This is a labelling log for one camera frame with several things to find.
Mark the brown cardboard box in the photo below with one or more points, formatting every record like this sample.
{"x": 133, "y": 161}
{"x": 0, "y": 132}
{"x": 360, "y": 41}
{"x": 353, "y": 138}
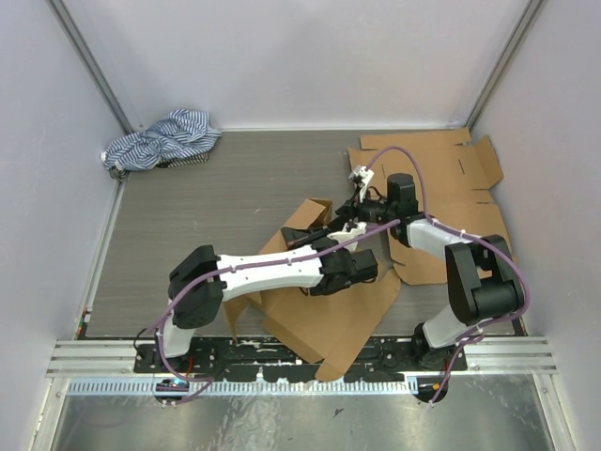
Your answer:
{"x": 326, "y": 330}

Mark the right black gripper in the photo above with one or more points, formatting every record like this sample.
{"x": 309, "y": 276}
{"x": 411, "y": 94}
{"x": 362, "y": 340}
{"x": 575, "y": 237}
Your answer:
{"x": 355, "y": 209}

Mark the slotted grey cable duct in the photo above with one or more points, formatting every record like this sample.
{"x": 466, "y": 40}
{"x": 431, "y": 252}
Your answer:
{"x": 171, "y": 387}

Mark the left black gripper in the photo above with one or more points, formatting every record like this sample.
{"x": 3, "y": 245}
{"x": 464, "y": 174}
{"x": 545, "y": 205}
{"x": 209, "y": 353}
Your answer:
{"x": 297, "y": 237}

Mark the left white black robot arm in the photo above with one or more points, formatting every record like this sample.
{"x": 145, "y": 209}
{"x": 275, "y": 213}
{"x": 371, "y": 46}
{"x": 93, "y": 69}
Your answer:
{"x": 203, "y": 281}

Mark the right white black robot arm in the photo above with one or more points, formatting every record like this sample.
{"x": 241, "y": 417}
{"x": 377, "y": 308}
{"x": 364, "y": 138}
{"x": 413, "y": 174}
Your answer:
{"x": 482, "y": 281}

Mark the aluminium frame rail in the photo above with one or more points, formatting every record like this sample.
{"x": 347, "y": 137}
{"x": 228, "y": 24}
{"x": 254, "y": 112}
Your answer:
{"x": 94, "y": 358}

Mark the blue striped crumpled cloth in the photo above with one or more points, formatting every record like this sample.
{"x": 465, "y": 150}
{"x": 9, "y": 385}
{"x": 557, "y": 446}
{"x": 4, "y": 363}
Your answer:
{"x": 182, "y": 137}

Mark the stacked brown cardboard blanks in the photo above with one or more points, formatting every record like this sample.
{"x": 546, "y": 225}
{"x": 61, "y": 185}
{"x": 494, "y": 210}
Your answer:
{"x": 458, "y": 173}

